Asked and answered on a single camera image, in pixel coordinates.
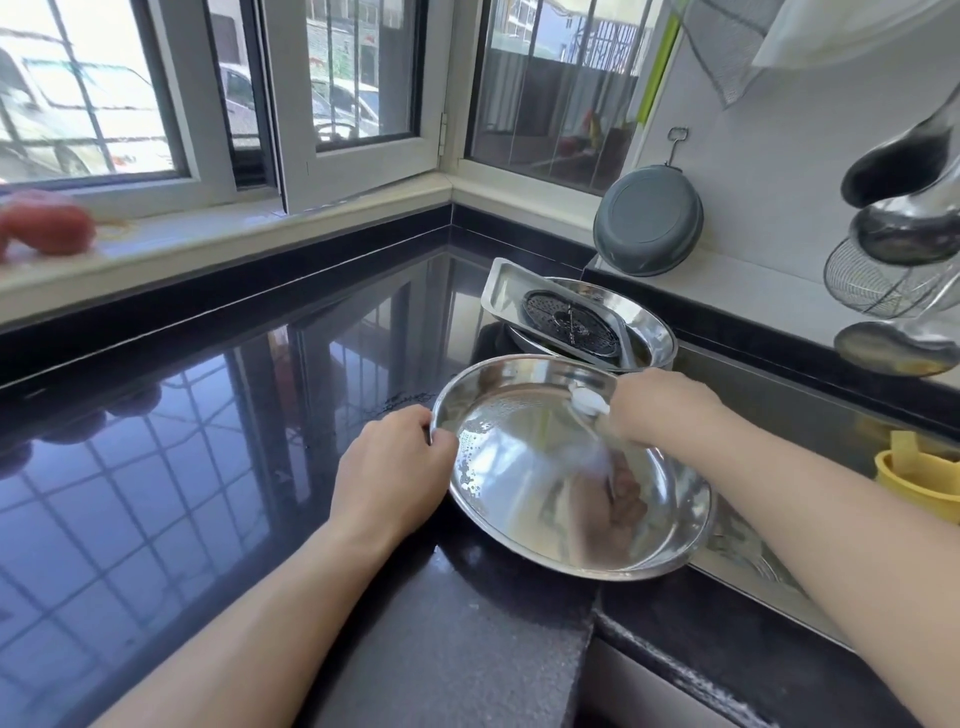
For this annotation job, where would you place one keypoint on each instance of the person's right hand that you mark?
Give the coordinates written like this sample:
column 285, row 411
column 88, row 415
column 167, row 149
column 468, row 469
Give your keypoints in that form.
column 660, row 405

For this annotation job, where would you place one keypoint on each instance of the person's left hand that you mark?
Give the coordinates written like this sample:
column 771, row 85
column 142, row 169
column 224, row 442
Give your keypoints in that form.
column 387, row 477

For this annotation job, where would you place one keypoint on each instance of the white cleaning brush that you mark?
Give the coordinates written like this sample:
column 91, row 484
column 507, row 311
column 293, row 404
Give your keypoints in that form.
column 588, row 401

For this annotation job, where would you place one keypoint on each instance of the black round steamer rack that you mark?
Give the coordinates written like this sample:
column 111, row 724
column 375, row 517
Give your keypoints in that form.
column 570, row 323

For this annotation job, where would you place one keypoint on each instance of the round steel pan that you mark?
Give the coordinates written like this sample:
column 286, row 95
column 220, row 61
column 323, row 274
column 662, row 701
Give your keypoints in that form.
column 525, row 473

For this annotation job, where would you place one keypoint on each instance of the person's left forearm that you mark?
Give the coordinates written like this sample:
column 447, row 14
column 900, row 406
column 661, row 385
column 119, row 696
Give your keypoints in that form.
column 255, row 638

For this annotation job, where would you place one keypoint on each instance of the person's right forearm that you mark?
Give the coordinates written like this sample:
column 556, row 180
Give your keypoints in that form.
column 840, row 525

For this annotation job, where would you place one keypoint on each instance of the round steel basin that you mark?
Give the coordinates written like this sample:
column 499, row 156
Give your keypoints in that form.
column 653, row 338

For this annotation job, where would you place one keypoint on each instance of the grey hanging basin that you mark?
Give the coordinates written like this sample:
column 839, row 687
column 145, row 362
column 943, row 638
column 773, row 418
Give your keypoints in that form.
column 645, row 222

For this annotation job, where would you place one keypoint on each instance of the stainless steel sink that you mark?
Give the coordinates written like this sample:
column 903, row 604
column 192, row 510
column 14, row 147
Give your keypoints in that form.
column 765, row 563

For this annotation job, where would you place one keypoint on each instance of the rectangular steel tray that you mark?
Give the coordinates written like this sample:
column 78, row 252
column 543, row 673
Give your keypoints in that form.
column 503, row 285

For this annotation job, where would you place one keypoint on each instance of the yellow hanging sink cup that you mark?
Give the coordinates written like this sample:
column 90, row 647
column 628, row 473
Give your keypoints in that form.
column 918, row 483

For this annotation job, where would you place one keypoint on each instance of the steel soup ladle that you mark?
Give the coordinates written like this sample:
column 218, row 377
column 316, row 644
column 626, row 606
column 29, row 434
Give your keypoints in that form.
column 908, row 237

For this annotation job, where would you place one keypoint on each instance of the hanging steel ladles and skimmer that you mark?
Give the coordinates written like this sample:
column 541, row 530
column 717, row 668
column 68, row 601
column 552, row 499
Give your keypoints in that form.
column 900, row 165

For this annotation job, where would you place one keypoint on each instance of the white hanging cloth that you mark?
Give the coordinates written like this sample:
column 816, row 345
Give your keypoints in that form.
column 840, row 38

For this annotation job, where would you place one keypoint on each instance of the small red object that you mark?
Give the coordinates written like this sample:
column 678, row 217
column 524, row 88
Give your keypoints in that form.
column 45, row 225

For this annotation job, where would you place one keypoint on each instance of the steel wall hook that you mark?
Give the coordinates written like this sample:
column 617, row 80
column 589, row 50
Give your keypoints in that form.
column 678, row 143

